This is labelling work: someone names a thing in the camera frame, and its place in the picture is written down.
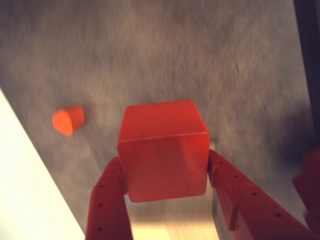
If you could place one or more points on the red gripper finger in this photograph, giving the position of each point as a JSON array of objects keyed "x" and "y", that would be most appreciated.
[
  {"x": 107, "y": 205},
  {"x": 250, "y": 207}
]

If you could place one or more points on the orange rounded triangle block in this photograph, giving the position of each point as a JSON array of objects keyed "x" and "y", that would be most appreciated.
[{"x": 67, "y": 120}]

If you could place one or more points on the red wooden cube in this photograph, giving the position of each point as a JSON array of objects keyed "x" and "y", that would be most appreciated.
[{"x": 162, "y": 162}]

